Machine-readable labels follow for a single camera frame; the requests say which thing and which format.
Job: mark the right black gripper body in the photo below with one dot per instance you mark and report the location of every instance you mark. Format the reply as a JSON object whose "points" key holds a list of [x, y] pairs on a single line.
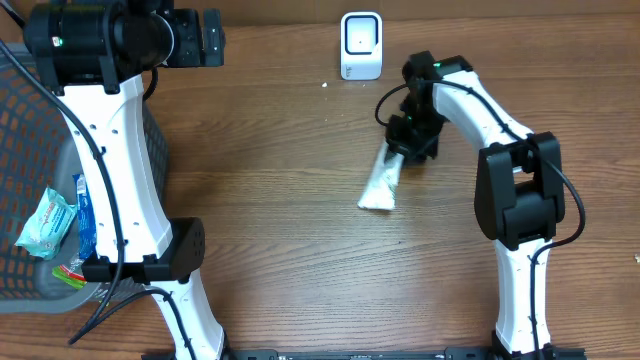
{"points": [[419, 135]]}

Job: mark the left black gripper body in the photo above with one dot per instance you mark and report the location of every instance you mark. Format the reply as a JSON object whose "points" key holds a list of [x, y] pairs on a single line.
{"points": [[188, 48]]}

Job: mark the white bamboo cream tube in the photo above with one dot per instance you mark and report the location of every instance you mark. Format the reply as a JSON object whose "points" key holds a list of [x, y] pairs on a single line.
{"points": [[380, 190]]}

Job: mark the blue snack packet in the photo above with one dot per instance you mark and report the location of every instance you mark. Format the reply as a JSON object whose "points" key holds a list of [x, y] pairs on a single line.
{"points": [[87, 233]]}

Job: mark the mint green wipes packet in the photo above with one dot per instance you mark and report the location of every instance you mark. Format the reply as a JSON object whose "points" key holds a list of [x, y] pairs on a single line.
{"points": [[45, 229]]}

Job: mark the green red snack packet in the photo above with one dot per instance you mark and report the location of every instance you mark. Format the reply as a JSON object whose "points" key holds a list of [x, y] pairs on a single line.
{"points": [[69, 277]]}

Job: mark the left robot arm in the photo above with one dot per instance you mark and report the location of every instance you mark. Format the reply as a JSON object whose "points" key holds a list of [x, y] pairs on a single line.
{"points": [[90, 57]]}

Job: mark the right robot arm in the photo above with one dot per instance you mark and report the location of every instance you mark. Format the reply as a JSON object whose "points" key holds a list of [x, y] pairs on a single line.
{"points": [[519, 190]]}

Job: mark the white barcode scanner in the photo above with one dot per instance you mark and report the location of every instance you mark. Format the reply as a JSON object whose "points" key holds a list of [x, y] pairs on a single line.
{"points": [[361, 46]]}

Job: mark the brown cardboard backboard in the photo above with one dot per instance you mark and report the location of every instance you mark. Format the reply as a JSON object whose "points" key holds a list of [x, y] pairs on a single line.
{"points": [[280, 12]]}

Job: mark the grey plastic mesh basket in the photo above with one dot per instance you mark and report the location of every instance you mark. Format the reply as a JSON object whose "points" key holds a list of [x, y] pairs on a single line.
{"points": [[37, 152]]}

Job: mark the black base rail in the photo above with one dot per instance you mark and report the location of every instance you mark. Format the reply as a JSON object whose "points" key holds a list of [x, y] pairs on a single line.
{"points": [[450, 353]]}

